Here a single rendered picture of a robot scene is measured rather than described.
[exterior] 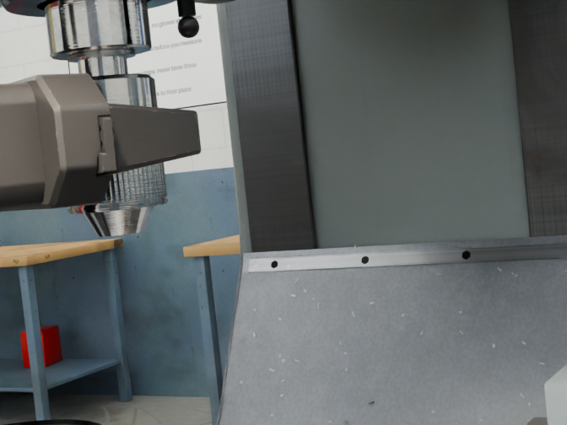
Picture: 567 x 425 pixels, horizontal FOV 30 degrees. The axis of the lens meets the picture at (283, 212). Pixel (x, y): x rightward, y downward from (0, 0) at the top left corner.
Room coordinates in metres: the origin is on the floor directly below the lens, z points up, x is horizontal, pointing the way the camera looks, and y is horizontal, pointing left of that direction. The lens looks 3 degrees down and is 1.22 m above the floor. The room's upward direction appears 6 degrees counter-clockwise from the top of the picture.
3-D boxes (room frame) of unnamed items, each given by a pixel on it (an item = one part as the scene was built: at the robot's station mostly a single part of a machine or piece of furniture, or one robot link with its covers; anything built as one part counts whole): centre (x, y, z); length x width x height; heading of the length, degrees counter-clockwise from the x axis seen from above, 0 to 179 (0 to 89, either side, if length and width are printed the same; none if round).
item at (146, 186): (0.50, 0.08, 1.23); 0.05 x 0.05 x 0.05
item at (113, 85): (0.50, 0.08, 1.26); 0.05 x 0.05 x 0.01
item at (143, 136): (0.47, 0.06, 1.24); 0.06 x 0.02 x 0.03; 127
